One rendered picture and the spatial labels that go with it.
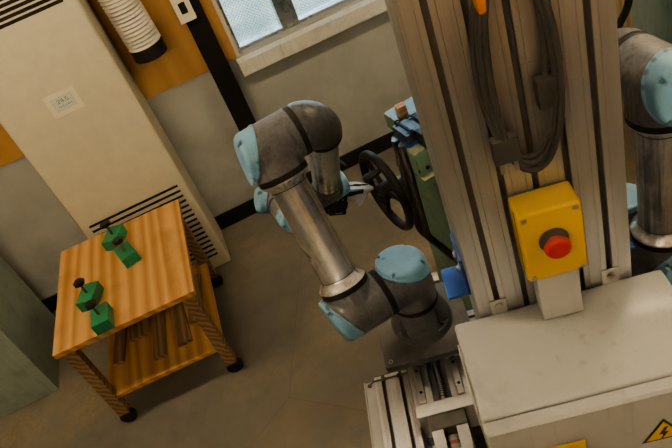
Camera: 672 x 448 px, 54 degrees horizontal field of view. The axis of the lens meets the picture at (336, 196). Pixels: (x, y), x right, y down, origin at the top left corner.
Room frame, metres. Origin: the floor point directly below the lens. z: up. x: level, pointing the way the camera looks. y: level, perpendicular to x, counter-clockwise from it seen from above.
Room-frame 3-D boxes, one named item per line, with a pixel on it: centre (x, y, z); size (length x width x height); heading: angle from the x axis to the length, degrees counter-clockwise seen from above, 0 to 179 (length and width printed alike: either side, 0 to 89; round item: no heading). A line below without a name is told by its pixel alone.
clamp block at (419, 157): (1.64, -0.31, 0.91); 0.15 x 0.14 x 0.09; 14
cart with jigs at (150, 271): (2.20, 0.93, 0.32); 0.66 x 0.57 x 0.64; 4
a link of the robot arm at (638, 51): (0.88, -0.58, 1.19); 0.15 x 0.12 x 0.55; 5
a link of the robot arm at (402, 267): (1.09, -0.07, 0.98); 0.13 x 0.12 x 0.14; 103
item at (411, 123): (1.64, -0.30, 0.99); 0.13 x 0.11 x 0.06; 14
